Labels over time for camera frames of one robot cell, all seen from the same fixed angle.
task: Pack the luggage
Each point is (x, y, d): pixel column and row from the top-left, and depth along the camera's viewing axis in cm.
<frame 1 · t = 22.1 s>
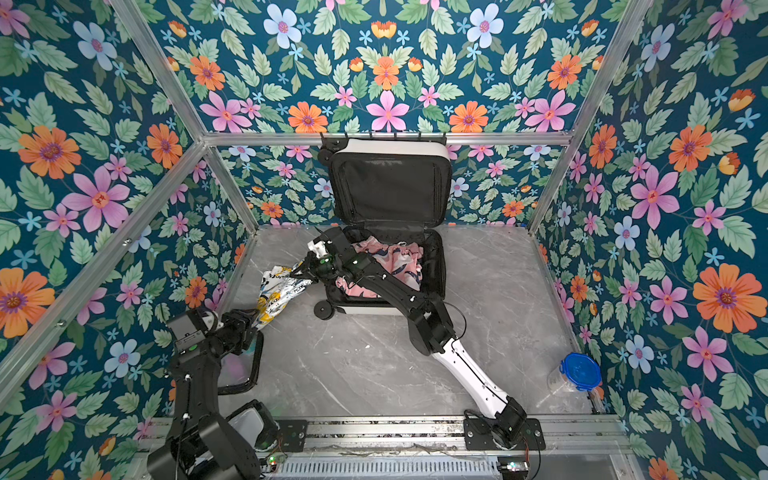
left hand: (258, 307, 80), fingers open
right hand: (288, 272, 84), fingers closed
white black open suitcase: (387, 195, 96), point 26 cm above the table
yellow white patterned shirt: (277, 287, 103), on the table
pink navy patterned shorts: (403, 260, 102), point 8 cm above the table
clear black toiletry bag: (240, 372, 82), point 4 cm above the table
clear jar blue lid: (576, 373, 74), point 12 cm above the table

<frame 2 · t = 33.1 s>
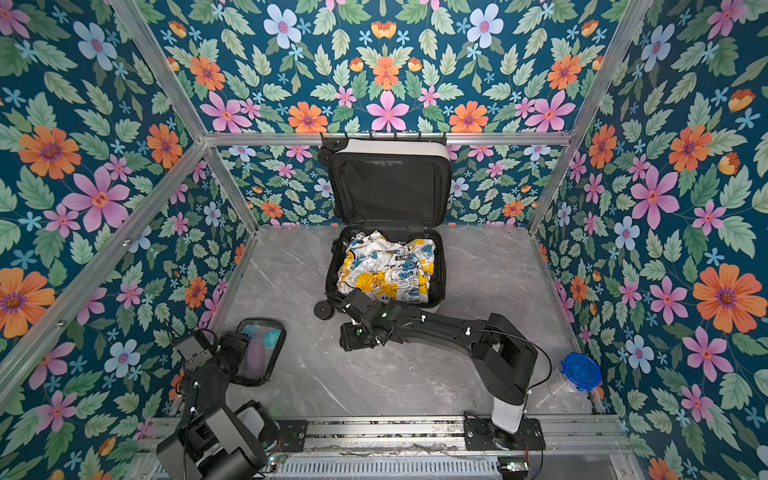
left hand: (243, 334, 85), fingers open
right hand: (343, 340, 79), fingers open
yellow white patterned shirt: (402, 271, 98), point 9 cm above the table
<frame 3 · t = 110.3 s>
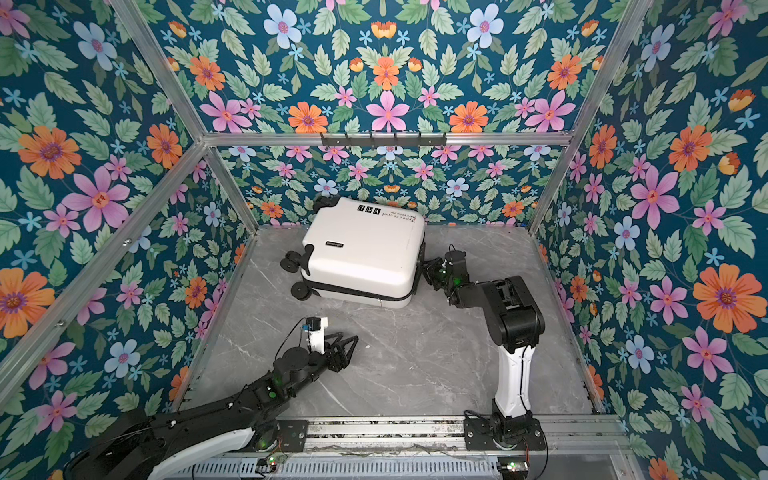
left hand: (353, 334, 79), fingers open
right hand: (419, 260, 100), fingers closed
white black open suitcase: (359, 251, 90), point 20 cm above the table
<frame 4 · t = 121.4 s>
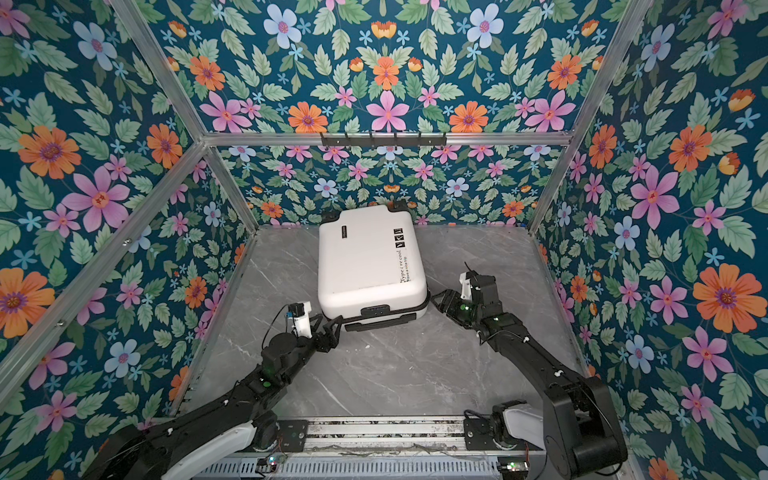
left hand: (334, 313, 80), fingers open
right hand: (435, 299, 85), fingers open
white black open suitcase: (370, 267, 84), point 21 cm above the table
